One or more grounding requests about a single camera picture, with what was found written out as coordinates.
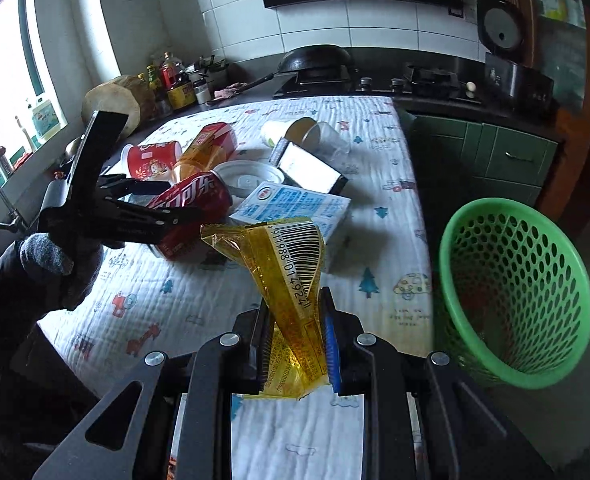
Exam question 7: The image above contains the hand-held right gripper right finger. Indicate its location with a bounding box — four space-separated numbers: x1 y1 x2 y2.
320 287 556 480

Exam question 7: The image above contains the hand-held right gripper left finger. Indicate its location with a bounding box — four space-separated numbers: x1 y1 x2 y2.
31 305 276 480

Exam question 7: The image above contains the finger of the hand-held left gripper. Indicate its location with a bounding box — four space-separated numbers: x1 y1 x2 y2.
107 199 206 247
97 174 178 198

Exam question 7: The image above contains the red paper cup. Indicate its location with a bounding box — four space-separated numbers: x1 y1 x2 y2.
121 140 184 182

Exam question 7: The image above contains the red cola can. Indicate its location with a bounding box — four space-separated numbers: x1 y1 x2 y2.
147 170 234 262

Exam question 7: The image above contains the yellow plastic wrapper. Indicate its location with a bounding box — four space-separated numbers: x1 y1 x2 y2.
200 217 337 402

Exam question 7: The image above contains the white paper cup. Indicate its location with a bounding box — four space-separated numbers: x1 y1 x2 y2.
260 117 321 149

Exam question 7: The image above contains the green plastic basket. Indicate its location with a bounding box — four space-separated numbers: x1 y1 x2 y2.
437 199 590 390

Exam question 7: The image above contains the person's left forearm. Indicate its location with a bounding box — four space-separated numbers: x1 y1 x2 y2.
0 242 76 376

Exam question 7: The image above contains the person's left hand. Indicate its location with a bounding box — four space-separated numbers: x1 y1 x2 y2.
19 232 106 312

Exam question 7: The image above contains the detergent bottle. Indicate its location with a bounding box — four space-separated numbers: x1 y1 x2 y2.
31 97 64 142

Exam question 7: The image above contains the round wooden chopping block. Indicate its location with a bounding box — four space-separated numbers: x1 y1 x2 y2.
82 75 152 137

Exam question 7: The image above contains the red and yellow snack box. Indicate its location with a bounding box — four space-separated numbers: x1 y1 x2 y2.
175 122 239 172

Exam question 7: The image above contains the white plastic lid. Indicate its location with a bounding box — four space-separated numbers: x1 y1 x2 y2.
214 160 286 202

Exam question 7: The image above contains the red sauce bottle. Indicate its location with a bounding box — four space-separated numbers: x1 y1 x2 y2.
157 52 183 92

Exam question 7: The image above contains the pink cloth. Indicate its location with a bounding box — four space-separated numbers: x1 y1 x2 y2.
212 82 249 100

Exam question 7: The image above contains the blue and white milk carton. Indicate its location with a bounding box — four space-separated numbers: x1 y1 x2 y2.
230 181 352 274

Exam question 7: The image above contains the metal utensil rack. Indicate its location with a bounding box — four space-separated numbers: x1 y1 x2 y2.
190 55 229 86

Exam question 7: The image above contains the printed blanket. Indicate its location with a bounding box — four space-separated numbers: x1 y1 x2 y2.
37 95 434 480

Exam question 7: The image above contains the black box with white face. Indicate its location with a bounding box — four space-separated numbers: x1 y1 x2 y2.
270 140 350 196

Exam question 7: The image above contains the clear plastic cup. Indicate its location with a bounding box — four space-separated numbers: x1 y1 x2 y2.
305 122 352 157

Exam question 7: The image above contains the black induction cooker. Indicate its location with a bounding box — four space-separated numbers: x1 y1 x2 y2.
273 67 359 99

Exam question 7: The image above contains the black wok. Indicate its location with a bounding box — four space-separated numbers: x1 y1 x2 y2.
247 45 356 89

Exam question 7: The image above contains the green kitchen cabinet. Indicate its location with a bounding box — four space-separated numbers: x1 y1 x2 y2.
407 110 561 207

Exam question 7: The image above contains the black gas stove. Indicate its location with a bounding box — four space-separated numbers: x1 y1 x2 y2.
357 62 477 100

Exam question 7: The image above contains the black rice cooker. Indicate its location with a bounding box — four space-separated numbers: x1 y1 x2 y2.
476 0 556 107

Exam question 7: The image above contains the wooden glass door cabinet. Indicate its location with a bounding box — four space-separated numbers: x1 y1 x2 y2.
505 0 590 241

